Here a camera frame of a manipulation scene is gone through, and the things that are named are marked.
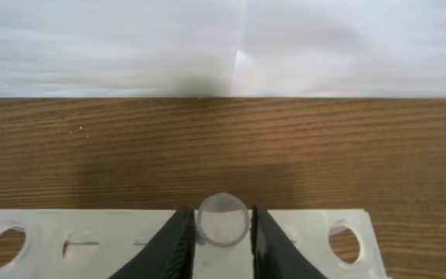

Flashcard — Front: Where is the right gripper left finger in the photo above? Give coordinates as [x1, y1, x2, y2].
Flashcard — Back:
[106, 205, 197, 279]

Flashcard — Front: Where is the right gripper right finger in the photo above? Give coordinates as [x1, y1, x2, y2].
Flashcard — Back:
[249, 205, 328, 279]

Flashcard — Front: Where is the clear test tube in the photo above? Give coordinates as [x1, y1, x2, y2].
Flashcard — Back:
[196, 192, 250, 248]

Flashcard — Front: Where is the white test tube rack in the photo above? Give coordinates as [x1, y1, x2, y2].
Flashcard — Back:
[0, 208, 393, 279]

